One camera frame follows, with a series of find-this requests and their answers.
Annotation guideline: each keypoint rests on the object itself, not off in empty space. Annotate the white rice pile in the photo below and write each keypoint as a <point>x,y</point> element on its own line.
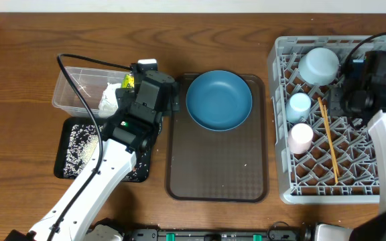
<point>79,150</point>

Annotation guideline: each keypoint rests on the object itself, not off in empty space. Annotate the grey dishwasher rack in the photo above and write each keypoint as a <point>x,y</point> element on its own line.
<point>308,178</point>

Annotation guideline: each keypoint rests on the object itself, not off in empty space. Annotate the light blue cup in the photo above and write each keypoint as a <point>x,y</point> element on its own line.
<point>297,108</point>

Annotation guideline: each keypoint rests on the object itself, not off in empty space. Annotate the pink cup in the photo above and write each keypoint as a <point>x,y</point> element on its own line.
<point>300,138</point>

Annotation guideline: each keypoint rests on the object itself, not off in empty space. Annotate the wooden chopstick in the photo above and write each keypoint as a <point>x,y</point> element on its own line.
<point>323,111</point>
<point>333,156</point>

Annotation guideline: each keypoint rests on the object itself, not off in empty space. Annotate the white tissue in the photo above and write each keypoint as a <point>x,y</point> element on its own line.
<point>108,101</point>

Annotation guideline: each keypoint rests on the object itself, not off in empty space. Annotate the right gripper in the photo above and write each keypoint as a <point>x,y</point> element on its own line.
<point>335,109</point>

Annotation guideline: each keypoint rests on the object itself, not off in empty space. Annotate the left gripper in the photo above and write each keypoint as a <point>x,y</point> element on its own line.
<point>173,102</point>

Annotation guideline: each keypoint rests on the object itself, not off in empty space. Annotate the green yellow snack wrapper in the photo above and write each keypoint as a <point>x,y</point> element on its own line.
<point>128,81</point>

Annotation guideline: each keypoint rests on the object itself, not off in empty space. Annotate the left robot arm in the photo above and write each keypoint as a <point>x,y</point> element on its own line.
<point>127,135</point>

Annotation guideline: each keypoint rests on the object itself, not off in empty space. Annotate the light blue rice bowl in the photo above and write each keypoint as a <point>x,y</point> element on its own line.
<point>319,66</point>

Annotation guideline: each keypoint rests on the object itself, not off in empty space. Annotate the dark blue plate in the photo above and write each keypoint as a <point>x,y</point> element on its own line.
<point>219,100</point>

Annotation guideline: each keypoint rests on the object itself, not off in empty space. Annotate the black plastic tray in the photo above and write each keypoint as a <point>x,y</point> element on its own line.
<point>69,147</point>

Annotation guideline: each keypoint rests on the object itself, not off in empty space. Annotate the brown serving tray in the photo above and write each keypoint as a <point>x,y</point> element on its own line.
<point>228,166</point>

